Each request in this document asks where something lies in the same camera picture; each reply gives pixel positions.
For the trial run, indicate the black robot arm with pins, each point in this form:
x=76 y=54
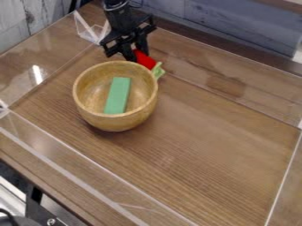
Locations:
x=119 y=14

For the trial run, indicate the clear acrylic corner bracket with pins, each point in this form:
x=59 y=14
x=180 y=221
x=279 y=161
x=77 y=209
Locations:
x=92 y=33

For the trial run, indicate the black metal table bracket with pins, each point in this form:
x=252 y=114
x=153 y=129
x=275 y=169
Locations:
x=45 y=211

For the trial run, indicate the wooden bowl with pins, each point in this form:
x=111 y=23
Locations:
x=91 y=89

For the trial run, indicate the clear acrylic table guard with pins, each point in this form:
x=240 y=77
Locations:
x=212 y=161

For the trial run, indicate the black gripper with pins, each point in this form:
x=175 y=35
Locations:
x=124 y=41

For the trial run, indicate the red plush strawberry toy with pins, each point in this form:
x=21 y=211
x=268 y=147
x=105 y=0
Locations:
x=149 y=63

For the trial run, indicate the green rectangular block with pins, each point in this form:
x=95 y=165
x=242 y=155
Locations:
x=117 y=96

